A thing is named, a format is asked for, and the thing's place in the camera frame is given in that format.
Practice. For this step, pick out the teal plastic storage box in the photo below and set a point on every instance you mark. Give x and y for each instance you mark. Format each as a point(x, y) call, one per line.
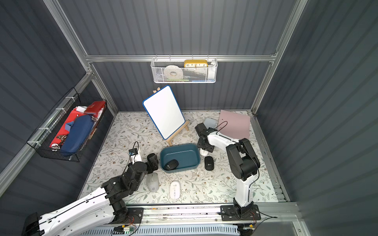
point(187, 155)

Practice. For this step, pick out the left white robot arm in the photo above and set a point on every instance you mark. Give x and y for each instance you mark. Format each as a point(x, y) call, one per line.
point(105, 205)

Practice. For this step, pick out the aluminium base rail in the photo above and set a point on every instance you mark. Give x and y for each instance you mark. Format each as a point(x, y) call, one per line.
point(184, 214)

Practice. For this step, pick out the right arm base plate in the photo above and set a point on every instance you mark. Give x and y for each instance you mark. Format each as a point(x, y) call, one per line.
point(235, 213)

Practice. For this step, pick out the pink folder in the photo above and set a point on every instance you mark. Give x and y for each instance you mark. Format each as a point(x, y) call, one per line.
point(234, 125)

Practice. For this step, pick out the white slim computer mouse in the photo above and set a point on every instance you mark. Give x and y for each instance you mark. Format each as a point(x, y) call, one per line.
point(175, 190)

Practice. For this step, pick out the red box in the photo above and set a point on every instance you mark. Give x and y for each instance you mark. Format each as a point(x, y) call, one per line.
point(96, 109)

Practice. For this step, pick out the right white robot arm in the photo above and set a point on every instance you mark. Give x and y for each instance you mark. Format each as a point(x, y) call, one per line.
point(243, 161)

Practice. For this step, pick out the white board blue frame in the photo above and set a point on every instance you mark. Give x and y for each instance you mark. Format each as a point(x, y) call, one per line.
point(164, 112)

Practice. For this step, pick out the white tape roll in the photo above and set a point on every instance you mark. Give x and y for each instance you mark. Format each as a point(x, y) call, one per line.
point(173, 72)

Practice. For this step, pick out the black computer mouse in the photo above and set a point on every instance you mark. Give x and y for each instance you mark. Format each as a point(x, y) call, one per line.
point(209, 163)
point(171, 165)

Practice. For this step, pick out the white wire wall basket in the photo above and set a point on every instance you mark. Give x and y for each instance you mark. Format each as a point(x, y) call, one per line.
point(190, 75)

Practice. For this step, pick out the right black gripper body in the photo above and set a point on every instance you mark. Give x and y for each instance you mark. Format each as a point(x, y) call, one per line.
point(202, 137)

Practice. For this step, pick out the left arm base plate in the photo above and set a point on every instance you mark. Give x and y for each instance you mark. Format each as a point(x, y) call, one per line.
point(131, 215)

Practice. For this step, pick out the yellow clock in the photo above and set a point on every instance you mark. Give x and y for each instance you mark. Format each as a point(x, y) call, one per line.
point(195, 63)

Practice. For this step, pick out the light blue pencil case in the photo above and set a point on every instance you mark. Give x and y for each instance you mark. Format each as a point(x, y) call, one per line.
point(210, 123)

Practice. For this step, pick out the light grey computer mouse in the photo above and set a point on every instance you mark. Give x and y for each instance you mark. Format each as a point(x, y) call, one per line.
point(152, 182)

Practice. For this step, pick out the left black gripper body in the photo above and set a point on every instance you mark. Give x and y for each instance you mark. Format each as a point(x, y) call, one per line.
point(152, 162)

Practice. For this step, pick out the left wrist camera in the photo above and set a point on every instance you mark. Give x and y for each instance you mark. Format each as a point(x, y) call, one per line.
point(134, 156)

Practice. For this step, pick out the navy blue pouch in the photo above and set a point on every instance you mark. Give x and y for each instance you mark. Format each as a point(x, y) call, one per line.
point(79, 131)

